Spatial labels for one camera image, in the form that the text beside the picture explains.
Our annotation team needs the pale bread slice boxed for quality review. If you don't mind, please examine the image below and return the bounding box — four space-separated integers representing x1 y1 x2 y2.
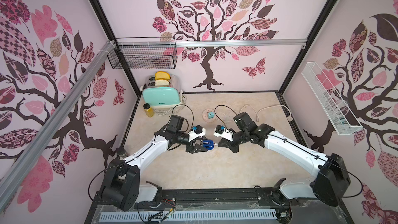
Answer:
155 79 170 87

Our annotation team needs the white toaster power cord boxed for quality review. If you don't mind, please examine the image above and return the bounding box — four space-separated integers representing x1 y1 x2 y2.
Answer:
153 94 188 116

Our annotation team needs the white slotted cable duct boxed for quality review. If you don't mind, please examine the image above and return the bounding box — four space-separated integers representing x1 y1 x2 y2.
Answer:
97 209 277 224

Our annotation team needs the teal usb charger block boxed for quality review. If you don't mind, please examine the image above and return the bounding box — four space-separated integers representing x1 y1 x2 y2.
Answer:
207 112 215 119

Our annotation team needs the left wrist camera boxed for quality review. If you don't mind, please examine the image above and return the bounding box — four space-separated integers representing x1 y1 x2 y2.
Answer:
188 125 206 141

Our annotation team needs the mint green toaster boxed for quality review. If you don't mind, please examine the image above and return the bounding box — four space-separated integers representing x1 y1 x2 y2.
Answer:
140 75 183 109

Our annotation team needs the round pink power strip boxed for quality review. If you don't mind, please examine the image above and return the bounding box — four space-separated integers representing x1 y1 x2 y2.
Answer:
202 108 217 123

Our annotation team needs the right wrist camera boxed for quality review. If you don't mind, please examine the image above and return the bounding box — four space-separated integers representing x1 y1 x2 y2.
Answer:
214 125 233 142

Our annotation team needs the black wire wall basket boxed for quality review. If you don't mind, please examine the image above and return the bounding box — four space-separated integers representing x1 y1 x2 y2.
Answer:
108 36 178 69

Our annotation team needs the yellow bread slice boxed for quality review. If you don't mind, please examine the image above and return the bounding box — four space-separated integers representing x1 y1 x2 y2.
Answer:
155 71 171 80

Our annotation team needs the back aluminium rail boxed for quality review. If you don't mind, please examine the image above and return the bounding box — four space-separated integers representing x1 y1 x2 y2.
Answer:
118 39 307 48

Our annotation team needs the left aluminium rail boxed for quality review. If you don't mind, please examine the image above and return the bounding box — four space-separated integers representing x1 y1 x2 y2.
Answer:
1 40 116 211

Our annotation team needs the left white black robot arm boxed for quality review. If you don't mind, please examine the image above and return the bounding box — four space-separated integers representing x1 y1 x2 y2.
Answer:
97 115 208 211

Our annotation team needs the yellow juice bottle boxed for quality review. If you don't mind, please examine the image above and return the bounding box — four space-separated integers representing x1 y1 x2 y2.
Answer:
143 103 154 118

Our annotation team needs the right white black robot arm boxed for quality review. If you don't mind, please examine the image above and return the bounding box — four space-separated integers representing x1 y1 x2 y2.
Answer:
214 113 351 207

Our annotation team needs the white wire wall basket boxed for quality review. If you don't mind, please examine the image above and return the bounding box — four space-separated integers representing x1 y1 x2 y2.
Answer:
302 62 363 135

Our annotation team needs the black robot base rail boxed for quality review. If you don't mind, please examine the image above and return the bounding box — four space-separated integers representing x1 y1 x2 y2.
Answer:
84 186 353 224

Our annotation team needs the white power strip cord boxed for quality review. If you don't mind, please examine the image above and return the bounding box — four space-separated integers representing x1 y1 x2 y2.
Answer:
216 104 294 123

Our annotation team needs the aluminium rail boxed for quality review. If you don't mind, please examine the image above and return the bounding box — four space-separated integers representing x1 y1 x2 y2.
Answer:
1 40 116 211
118 39 307 48

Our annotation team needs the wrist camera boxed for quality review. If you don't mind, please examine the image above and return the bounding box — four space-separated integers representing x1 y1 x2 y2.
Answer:
214 125 233 142
188 125 206 141

